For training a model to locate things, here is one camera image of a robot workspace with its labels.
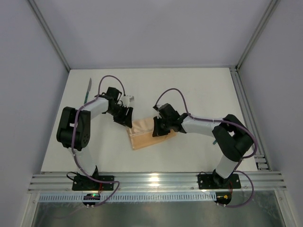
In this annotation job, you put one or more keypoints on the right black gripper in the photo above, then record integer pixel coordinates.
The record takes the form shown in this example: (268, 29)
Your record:
(161, 124)

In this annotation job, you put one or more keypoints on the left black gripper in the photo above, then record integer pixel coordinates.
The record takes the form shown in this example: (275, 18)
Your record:
(123, 114)

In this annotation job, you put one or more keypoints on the orange cloth napkin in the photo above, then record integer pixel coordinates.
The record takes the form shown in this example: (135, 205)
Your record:
(140, 134)

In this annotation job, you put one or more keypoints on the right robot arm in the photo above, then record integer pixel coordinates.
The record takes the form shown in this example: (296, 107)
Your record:
(231, 135)

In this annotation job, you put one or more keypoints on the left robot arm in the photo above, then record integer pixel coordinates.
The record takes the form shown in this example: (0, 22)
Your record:
(74, 128)

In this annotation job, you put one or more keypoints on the left small controller board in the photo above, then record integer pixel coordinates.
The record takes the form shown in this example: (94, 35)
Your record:
(91, 199)

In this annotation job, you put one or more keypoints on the right small connector board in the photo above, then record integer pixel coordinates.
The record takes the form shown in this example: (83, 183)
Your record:
(223, 198)

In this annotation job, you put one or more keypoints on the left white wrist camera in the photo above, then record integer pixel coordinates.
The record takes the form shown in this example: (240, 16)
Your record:
(127, 100)

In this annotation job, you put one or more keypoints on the knife with green handle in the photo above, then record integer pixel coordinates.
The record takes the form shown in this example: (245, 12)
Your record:
(88, 90)

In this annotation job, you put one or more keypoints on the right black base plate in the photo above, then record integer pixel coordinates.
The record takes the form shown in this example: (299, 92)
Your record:
(214, 181)

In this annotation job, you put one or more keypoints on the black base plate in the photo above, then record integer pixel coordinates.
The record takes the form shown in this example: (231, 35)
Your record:
(82, 183)
(214, 181)

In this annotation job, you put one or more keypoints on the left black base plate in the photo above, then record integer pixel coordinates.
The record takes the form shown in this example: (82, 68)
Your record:
(82, 183)

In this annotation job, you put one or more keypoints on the slotted grey cable duct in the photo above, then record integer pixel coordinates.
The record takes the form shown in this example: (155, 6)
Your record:
(132, 197)

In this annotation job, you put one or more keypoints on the aluminium front rail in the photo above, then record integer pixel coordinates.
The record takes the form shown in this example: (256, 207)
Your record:
(152, 182)

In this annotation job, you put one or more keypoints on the aluminium rail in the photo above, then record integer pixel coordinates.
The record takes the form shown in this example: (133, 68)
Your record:
(152, 182)
(260, 156)

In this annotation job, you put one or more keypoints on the right side aluminium rail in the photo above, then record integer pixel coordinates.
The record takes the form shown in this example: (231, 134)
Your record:
(260, 156)

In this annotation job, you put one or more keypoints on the left aluminium frame post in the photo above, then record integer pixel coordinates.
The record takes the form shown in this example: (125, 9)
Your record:
(47, 31)

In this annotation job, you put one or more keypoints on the aluminium frame post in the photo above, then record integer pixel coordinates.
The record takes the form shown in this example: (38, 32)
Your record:
(47, 31)
(268, 13)

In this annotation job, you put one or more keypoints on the right aluminium frame post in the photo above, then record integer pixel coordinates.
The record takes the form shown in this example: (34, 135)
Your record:
(268, 13)

